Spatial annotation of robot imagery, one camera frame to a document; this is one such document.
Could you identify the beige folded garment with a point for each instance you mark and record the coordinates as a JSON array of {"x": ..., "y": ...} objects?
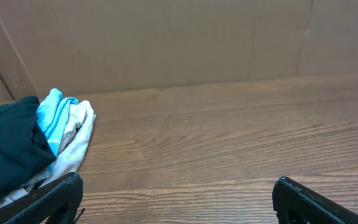
[{"x": 71, "y": 151}]

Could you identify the brown cardboard backboard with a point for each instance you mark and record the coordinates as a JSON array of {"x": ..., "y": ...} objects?
[{"x": 93, "y": 46}]

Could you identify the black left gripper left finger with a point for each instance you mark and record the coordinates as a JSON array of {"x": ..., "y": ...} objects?
[{"x": 54, "y": 203}]

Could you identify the black folded garment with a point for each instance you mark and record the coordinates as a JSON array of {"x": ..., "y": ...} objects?
[{"x": 24, "y": 150}]

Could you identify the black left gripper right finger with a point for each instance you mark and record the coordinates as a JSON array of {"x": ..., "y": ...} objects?
[{"x": 296, "y": 204}]

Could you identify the light blue folded garment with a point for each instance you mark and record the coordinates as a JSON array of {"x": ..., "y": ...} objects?
[{"x": 53, "y": 113}]

